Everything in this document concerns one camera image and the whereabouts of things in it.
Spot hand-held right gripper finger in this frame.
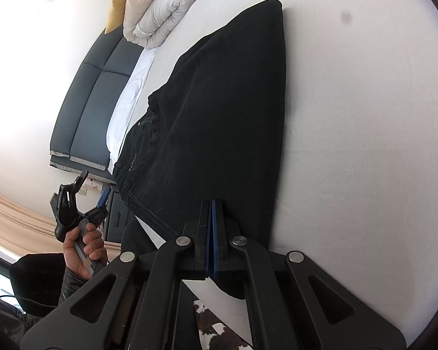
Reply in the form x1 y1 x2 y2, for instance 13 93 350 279
212 199 406 350
22 200 213 350

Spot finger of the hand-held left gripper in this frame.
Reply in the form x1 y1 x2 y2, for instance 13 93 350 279
72 171 90 195
88 188 109 225

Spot black pants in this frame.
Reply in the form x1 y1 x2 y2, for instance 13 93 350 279
112 0 287 300

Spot person's left forearm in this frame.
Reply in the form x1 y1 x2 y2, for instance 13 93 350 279
58 262 95 307

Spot person's left hand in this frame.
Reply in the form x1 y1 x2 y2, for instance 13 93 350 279
63 222 107 279

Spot dark nightstand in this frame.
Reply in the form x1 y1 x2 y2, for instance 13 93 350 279
104 184 140 243

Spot beige curtain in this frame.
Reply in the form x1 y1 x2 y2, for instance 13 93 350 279
0 186 122 264

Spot grey padded headboard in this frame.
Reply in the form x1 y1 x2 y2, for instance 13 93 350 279
49 29 145 183

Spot dark cloth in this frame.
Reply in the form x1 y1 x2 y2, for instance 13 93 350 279
8 253 67 319

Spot brown and white patterned rug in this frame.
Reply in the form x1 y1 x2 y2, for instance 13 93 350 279
193 298 253 350

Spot white bed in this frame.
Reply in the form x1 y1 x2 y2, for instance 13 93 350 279
106 0 438 350

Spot yellow pillow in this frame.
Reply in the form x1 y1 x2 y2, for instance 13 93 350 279
105 0 133 33

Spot folded beige duvet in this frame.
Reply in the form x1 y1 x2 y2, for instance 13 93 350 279
123 0 206 50

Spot white wall outlet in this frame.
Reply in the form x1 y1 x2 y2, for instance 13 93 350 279
78 178 100 192

